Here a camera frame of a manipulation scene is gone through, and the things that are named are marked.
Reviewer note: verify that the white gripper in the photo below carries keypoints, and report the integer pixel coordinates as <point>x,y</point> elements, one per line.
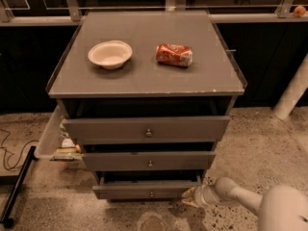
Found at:
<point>204,195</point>

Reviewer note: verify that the clear plastic side bin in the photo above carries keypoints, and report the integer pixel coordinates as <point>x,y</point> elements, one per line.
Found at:
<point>52,138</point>

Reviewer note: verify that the white paper bowl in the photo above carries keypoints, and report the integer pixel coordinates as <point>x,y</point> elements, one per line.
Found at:
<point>111,54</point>

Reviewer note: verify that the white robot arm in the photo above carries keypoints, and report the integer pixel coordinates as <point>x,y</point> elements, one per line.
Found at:
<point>280,208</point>

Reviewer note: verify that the white bottle in bin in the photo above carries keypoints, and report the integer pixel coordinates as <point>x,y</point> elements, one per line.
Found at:
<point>67,143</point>

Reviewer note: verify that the grey middle drawer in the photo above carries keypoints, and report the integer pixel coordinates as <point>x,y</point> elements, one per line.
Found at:
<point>139,161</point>

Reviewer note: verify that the grey bottom drawer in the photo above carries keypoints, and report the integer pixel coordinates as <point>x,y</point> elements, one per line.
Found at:
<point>154,189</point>

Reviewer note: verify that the grey top drawer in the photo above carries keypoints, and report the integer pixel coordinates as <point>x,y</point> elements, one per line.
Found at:
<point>146,129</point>

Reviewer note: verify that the yellow green item in bin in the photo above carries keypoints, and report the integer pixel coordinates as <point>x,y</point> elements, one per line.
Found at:
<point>66,150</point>

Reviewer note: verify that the metal railing shelf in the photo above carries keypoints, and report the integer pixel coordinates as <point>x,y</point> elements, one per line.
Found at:
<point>37,12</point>

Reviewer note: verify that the crushed red soda can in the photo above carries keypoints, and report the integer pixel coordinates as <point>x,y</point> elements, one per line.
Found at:
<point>174,54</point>

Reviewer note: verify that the small orange fruit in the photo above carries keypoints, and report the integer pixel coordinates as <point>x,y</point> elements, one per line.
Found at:
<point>299,11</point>

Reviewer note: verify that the grey drawer cabinet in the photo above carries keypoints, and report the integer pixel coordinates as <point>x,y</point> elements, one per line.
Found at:
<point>143,87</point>

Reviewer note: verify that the black metal stand leg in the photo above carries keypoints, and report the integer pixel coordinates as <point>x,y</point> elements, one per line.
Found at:
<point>12,185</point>

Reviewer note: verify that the grey drawer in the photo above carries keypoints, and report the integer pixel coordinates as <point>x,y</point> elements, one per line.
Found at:
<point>154,189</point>
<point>146,129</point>
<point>139,161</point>

